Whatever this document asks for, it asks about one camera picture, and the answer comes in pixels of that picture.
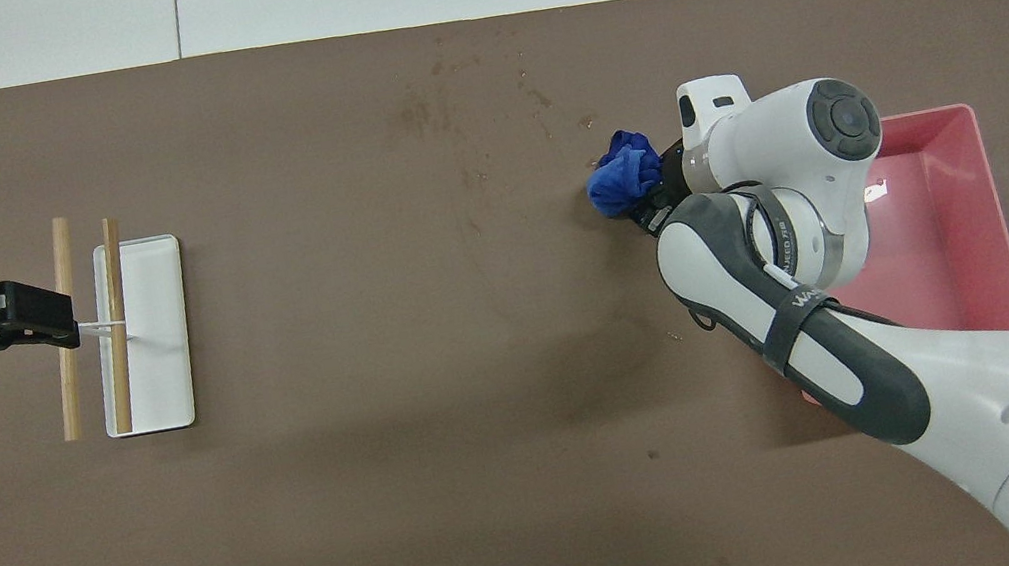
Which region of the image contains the wooden rack rod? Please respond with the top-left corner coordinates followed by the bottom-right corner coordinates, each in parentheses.
top-left (30, 216), bottom-right (102, 443)
top-left (83, 217), bottom-right (152, 435)

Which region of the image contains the white towel rack base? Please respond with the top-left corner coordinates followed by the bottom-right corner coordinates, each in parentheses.
top-left (78, 233), bottom-right (209, 441)

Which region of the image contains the brown table mat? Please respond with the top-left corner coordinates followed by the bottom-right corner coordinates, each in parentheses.
top-left (0, 0), bottom-right (1009, 566)

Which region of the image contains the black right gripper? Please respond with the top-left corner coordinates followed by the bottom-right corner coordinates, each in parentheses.
top-left (614, 141), bottom-right (701, 240)

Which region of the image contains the pink plastic bin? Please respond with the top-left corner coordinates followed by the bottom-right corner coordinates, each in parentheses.
top-left (760, 97), bottom-right (1009, 409)

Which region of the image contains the blue towel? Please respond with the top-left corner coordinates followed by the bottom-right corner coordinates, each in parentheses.
top-left (579, 125), bottom-right (671, 222)

